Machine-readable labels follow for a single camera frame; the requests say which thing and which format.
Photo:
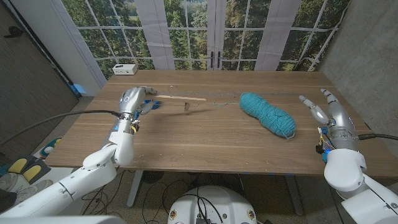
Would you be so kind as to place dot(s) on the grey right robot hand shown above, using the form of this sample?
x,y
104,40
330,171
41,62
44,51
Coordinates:
x,y
340,123

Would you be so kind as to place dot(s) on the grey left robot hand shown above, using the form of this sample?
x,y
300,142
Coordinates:
x,y
132,99

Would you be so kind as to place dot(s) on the wooden hanger bar with clips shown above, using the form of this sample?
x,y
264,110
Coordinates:
x,y
183,98

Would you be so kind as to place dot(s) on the teal yarn skein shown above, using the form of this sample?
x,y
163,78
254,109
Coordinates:
x,y
267,113

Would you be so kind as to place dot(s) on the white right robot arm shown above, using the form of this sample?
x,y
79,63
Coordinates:
x,y
348,168

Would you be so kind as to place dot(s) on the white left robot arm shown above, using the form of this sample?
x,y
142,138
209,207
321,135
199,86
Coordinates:
x,y
93,171

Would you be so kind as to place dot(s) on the small blue cup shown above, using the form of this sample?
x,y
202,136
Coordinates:
x,y
157,105

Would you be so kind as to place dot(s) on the white power strip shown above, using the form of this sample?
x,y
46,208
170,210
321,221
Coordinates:
x,y
125,69

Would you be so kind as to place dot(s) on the small blue floor object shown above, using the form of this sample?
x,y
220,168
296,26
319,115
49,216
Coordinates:
x,y
77,88

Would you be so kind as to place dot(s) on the black round floor fixture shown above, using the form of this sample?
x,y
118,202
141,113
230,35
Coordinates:
x,y
153,176

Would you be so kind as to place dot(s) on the printed window backdrop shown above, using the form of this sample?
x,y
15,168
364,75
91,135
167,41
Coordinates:
x,y
186,31

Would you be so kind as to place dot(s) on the teal and white floor device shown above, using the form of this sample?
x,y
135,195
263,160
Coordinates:
x,y
49,147

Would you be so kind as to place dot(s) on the yellow and black foot pedal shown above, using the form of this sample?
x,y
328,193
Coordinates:
x,y
18,165
34,172

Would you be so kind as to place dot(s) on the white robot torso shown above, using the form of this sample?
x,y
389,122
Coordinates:
x,y
214,205

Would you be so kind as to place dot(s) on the grey sneaker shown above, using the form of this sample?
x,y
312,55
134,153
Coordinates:
x,y
29,191
7,182

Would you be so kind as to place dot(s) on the white robot chest edge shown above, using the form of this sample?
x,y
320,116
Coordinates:
x,y
62,220

